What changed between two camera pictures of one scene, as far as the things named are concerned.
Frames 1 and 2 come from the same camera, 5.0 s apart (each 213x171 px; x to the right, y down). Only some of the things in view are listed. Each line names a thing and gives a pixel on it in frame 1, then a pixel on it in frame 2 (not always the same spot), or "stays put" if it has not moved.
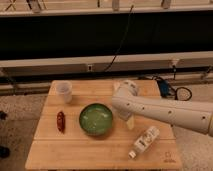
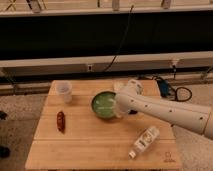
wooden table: (80, 129) stays put
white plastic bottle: (141, 144) stays put
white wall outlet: (90, 68) stays put
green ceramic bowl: (95, 119) -> (103, 104)
